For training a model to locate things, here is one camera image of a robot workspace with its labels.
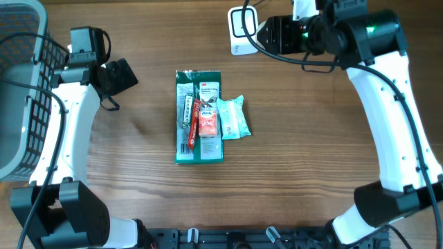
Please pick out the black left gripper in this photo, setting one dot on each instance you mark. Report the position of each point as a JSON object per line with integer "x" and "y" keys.
{"x": 127, "y": 79}

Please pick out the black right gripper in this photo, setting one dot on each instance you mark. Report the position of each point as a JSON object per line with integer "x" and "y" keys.
{"x": 270, "y": 34}

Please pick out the green white candy bar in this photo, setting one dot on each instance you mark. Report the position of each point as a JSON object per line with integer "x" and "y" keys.
{"x": 187, "y": 110}

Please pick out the red Nescafe coffee stick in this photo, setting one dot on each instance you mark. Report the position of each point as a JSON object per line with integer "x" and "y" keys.
{"x": 194, "y": 124}

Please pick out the green glove package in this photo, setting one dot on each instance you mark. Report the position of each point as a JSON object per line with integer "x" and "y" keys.
{"x": 206, "y": 86}

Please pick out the orange tissue pack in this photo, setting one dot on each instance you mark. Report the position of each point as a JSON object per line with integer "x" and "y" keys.
{"x": 207, "y": 123}

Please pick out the teal wet wipes pack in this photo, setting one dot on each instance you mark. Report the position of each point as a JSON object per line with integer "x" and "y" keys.
{"x": 233, "y": 121}

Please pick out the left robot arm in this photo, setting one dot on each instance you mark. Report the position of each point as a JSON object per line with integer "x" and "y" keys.
{"x": 57, "y": 209}

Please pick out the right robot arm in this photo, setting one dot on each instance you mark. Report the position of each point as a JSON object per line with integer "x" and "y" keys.
{"x": 371, "y": 48}

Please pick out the white barcode scanner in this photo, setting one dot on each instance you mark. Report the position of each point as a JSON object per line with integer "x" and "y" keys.
{"x": 239, "y": 43}

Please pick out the grey plastic mesh basket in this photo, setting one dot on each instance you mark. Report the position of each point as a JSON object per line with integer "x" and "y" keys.
{"x": 29, "y": 56}

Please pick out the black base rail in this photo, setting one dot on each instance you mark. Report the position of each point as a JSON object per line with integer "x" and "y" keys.
{"x": 298, "y": 238}

